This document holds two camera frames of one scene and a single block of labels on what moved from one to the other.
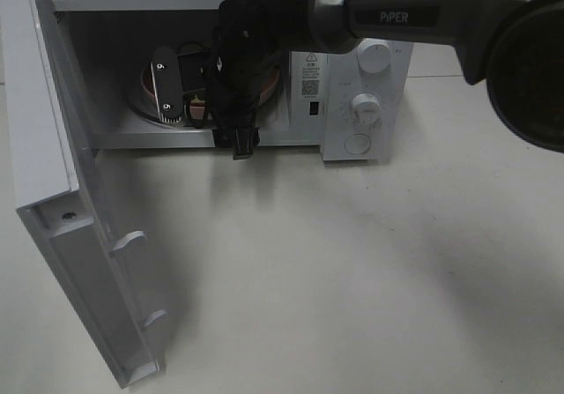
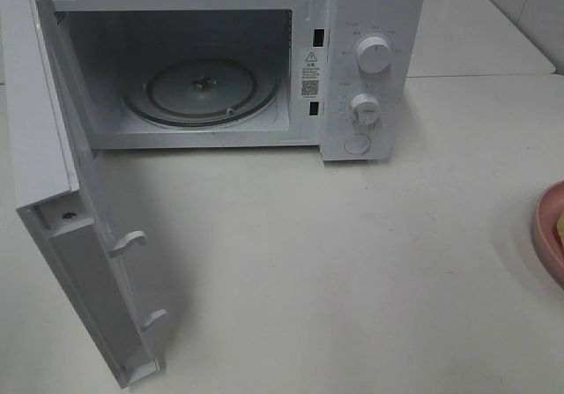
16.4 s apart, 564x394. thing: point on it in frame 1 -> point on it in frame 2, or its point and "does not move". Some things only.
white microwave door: x=62 y=192 does not move
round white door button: x=357 y=144 does not move
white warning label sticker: x=310 y=74 does not move
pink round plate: x=197 y=110 -> x=549 y=209
